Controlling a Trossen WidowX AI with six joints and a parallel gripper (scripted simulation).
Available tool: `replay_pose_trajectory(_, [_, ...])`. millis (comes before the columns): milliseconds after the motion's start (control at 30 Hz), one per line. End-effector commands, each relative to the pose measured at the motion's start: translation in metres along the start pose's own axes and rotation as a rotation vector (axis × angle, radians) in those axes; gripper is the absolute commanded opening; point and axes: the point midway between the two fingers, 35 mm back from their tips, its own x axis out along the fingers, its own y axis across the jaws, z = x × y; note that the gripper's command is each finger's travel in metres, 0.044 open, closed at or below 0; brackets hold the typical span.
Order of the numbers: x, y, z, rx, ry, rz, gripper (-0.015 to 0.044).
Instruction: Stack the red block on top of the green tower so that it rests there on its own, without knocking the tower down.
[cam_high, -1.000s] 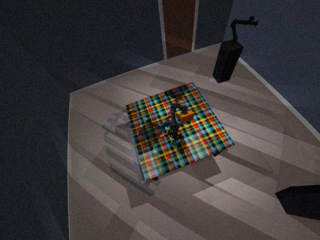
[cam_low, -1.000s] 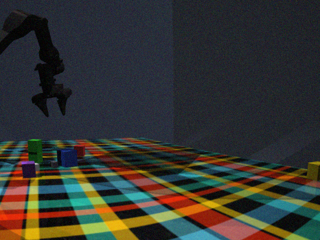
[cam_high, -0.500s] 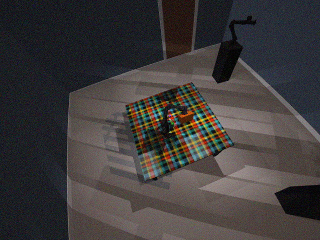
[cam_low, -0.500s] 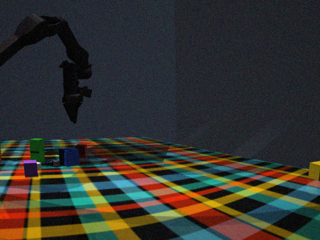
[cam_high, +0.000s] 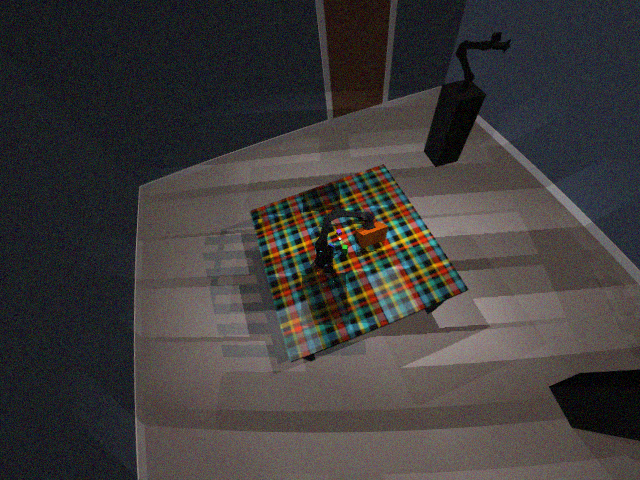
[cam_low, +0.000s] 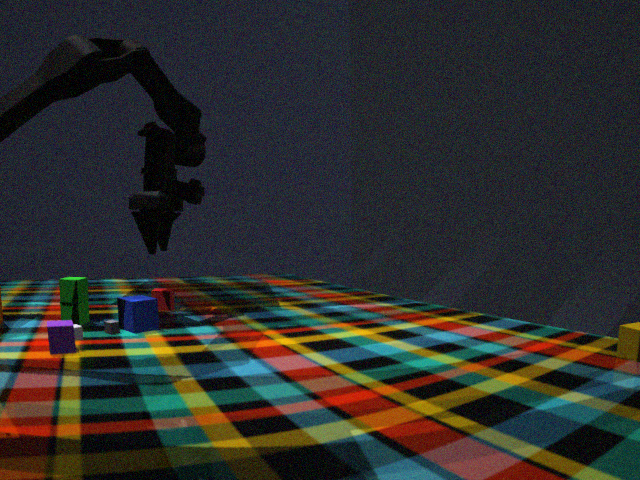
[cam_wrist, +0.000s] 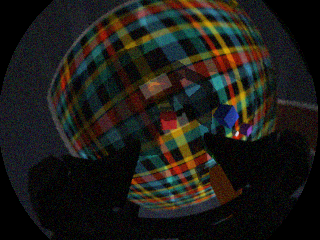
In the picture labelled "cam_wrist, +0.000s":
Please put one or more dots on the yellow block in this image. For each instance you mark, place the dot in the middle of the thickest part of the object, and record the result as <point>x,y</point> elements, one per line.
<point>232,3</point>

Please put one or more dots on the blue cube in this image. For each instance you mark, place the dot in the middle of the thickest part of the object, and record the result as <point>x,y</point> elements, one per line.
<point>226,115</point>

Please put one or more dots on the purple cube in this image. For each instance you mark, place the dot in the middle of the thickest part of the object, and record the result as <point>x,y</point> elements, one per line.
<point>246,129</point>

